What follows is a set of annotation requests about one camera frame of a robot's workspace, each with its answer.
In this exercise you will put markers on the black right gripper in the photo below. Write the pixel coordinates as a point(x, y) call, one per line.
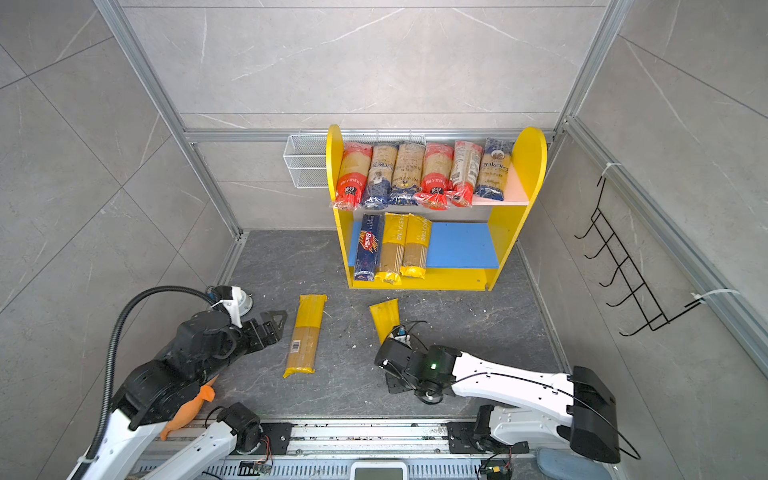
point(392, 385)

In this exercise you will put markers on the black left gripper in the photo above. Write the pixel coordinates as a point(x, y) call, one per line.
point(272, 333)

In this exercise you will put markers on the dark blue spaghetti No5 bag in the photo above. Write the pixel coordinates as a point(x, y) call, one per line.
point(368, 251)

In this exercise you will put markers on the yellow Pastatime spaghetti bag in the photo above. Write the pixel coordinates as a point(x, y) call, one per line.
point(392, 249)

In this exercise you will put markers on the red clear spaghetti bag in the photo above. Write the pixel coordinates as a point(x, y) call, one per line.
point(354, 169)

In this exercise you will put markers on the blue Ankara bag label down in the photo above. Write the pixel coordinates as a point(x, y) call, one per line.
point(378, 186)

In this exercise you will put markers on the blue-end Chinese spaghetti bag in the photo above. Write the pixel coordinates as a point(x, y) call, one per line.
point(407, 174)

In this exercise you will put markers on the red white-label spaghetti bag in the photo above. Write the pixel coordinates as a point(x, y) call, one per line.
point(464, 173)

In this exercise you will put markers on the blue Ankara spaghetti bag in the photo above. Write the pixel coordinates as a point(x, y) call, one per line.
point(494, 169)

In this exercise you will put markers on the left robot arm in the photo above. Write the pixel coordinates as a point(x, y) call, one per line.
point(154, 392)

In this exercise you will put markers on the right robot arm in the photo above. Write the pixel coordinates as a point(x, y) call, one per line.
point(521, 407)

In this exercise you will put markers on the pink upper shelf board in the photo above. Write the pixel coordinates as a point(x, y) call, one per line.
point(509, 184)

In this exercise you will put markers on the round white gauge clock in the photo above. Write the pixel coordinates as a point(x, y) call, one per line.
point(243, 300)

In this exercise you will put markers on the white digital display device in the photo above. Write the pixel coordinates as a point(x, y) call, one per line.
point(379, 470)

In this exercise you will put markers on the orange monster toy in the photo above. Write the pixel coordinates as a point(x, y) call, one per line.
point(189, 410)

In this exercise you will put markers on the blue grey cloth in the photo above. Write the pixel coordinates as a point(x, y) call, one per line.
point(560, 465)

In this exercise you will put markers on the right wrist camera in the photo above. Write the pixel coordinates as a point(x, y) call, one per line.
point(400, 333)

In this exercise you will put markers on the white wire basket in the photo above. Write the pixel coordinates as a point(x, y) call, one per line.
point(305, 153)

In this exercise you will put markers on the yellow shelf unit frame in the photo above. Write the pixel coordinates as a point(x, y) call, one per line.
point(529, 158)

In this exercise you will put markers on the black wall hook rack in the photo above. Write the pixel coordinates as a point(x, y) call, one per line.
point(627, 273)

